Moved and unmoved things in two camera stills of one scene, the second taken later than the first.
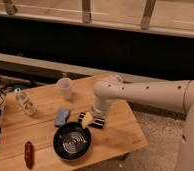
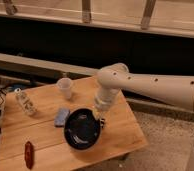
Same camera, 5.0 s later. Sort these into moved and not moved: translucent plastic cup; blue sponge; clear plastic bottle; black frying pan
Moved: black frying pan
Not moved: blue sponge; clear plastic bottle; translucent plastic cup
